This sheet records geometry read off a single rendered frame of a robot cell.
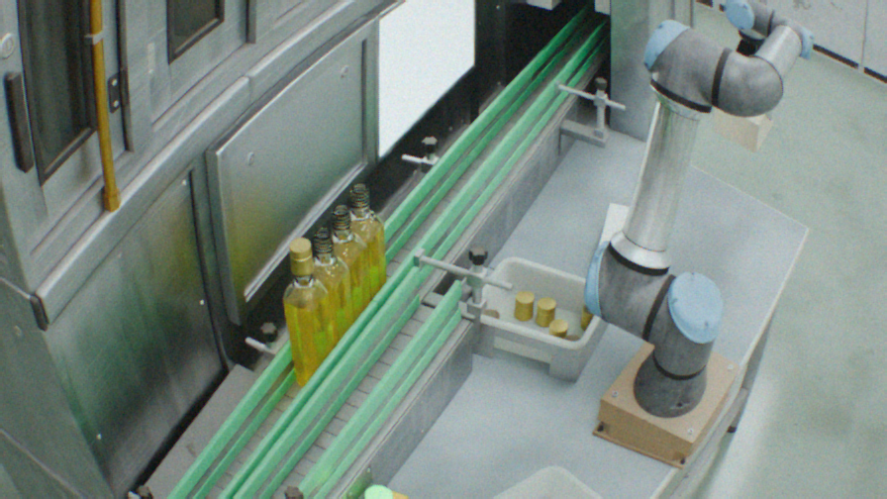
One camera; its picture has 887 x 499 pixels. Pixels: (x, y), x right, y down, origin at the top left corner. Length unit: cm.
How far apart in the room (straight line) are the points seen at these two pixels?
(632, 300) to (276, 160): 59
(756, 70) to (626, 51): 95
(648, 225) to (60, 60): 100
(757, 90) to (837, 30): 370
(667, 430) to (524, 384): 35
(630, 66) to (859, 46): 297
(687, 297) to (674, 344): 8
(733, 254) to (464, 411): 74
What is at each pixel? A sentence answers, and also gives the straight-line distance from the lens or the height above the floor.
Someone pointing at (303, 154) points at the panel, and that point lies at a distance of 180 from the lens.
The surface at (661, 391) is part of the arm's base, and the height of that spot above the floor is 90.
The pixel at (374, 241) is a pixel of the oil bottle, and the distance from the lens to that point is 176.
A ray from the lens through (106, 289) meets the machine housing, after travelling 144.
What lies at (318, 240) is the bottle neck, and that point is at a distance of 164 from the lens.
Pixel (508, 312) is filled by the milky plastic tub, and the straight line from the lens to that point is 207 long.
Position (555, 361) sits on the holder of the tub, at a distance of 195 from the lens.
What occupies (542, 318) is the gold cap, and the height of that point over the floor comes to 79.
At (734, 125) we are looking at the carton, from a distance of 211.
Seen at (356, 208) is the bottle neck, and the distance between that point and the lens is 173.
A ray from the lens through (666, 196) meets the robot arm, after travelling 165.
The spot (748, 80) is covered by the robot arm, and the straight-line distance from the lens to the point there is 156.
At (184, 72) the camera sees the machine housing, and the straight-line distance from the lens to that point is 148.
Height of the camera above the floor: 216
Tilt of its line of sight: 39 degrees down
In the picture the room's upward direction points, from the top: straight up
